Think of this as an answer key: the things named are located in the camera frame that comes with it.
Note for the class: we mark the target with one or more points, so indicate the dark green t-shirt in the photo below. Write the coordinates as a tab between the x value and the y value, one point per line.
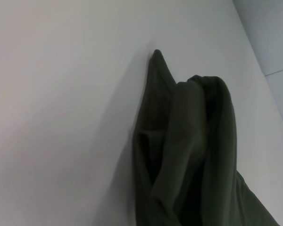
191	153

